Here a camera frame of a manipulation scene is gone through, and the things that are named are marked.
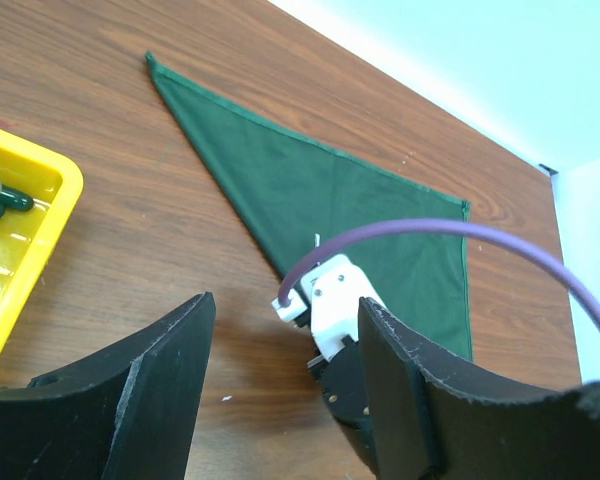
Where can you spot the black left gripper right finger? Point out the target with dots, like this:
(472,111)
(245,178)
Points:
(436,415)

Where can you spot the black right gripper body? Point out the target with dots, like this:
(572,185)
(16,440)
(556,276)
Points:
(344,394)

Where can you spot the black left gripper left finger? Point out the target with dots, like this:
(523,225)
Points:
(127,411)

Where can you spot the green cloth napkin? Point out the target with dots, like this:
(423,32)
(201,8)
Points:
(291,190)

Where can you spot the yellow plastic tray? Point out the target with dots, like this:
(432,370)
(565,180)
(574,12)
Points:
(28,239)

